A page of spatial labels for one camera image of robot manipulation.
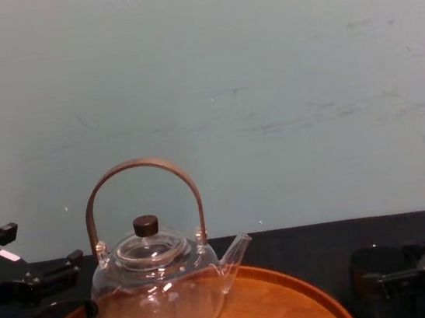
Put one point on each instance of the glass lid with wooden knob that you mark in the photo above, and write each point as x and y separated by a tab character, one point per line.
150	249

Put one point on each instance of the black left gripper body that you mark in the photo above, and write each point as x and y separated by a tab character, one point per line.
1	277

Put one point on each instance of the black table cloth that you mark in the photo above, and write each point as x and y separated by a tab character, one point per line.
302	245

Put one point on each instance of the round wooden tray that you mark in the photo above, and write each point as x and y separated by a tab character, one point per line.
271	308

